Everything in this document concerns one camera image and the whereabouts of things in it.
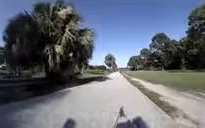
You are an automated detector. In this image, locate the small distant palm tree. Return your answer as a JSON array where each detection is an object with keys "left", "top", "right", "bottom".
[{"left": 104, "top": 53, "right": 118, "bottom": 72}]

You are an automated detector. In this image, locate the pale grey paved path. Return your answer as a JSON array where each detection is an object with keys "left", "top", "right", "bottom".
[{"left": 0, "top": 71, "right": 178, "bottom": 128}]

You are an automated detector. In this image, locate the large palm tree cluster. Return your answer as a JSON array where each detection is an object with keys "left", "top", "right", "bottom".
[{"left": 2, "top": 0, "right": 96, "bottom": 80}]

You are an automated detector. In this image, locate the grass strip beside path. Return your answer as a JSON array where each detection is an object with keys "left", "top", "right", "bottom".
[{"left": 120, "top": 71, "right": 200, "bottom": 128}]

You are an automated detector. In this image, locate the robot's own part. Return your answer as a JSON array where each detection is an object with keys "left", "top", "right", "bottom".
[
  {"left": 115, "top": 106, "right": 149, "bottom": 128},
  {"left": 63, "top": 118, "right": 76, "bottom": 128}
]

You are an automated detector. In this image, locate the green grass field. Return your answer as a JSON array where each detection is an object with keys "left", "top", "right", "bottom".
[{"left": 123, "top": 69, "right": 205, "bottom": 95}]

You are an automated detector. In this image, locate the row of trees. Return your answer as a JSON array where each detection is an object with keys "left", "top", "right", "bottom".
[{"left": 126, "top": 0, "right": 205, "bottom": 71}]

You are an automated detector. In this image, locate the dark shaded grass verge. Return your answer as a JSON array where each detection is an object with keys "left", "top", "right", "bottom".
[{"left": 0, "top": 68, "right": 110, "bottom": 108}]

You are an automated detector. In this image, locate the pale sandy dirt track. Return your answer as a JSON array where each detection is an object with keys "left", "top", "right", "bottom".
[{"left": 123, "top": 72, "right": 205, "bottom": 128}]

